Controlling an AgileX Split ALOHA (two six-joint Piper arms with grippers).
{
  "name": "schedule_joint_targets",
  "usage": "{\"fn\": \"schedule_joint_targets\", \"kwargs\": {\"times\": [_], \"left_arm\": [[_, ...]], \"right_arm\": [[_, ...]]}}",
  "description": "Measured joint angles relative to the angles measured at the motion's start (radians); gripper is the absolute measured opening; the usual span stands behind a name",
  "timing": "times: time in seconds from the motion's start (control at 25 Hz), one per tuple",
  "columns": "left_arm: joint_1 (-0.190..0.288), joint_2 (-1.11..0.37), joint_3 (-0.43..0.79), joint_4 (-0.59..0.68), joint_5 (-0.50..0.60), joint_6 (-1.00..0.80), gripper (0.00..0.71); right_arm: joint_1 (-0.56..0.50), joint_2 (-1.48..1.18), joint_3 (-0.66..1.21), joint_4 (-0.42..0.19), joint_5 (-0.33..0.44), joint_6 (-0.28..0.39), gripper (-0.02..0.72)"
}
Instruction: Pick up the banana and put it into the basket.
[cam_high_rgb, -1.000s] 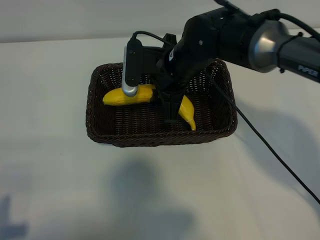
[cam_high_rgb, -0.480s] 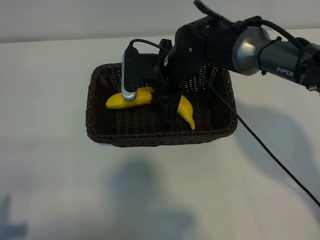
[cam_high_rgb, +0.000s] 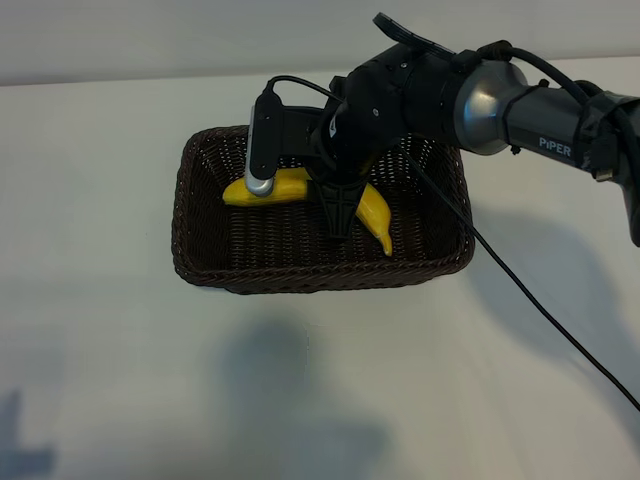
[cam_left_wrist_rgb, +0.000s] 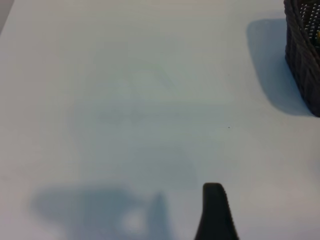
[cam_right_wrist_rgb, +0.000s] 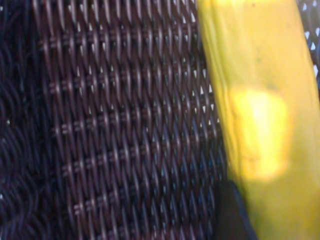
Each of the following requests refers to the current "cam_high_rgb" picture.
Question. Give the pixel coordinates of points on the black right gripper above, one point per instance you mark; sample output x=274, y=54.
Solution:
x=370, y=115

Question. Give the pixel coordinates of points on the yellow banana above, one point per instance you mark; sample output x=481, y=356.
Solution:
x=372, y=210

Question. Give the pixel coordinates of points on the dark brown woven basket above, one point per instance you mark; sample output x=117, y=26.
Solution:
x=280, y=255

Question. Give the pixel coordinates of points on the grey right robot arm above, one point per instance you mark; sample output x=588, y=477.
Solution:
x=530, y=125

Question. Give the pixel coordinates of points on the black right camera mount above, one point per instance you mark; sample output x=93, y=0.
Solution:
x=300, y=132

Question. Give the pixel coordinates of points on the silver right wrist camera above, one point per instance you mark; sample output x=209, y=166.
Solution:
x=262, y=150

